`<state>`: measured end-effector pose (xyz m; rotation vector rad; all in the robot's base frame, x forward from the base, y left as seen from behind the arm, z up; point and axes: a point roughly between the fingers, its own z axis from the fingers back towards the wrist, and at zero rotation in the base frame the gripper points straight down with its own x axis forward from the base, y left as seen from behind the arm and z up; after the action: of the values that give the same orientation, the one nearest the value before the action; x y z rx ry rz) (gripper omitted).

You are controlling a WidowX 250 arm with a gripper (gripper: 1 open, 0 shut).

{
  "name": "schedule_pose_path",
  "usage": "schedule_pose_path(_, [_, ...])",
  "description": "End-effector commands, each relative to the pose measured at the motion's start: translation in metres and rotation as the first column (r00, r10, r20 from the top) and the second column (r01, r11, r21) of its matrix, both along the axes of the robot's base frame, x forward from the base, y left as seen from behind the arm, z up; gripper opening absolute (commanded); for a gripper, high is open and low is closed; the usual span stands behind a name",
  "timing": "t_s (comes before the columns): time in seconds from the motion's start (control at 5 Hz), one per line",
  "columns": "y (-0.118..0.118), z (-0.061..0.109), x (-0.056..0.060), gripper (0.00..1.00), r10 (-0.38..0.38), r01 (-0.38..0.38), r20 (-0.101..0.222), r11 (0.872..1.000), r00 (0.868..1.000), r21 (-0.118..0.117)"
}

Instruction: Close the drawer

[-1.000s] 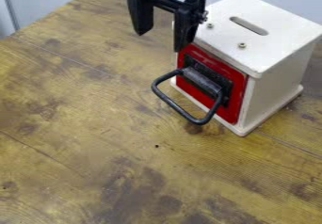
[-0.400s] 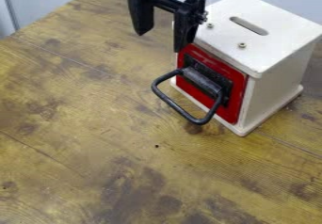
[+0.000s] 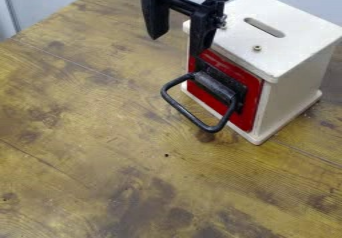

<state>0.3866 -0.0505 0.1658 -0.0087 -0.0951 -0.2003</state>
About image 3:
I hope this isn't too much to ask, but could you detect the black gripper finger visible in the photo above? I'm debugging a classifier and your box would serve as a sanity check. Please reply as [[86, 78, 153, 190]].
[[189, 10, 227, 56], [140, 0, 169, 40]]

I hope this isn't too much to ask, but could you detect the red wooden drawer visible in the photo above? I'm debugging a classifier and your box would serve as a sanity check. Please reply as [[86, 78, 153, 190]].
[[187, 49, 263, 132]]

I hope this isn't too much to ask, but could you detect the black metal drawer handle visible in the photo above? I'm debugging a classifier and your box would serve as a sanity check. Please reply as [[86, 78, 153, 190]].
[[159, 56, 248, 134]]

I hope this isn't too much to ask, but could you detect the white wooden box cabinet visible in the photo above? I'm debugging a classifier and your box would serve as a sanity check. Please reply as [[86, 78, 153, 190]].
[[181, 0, 342, 146]]

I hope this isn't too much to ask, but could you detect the grey vertical pole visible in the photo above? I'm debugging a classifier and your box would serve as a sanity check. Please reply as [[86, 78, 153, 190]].
[[4, 0, 21, 33]]

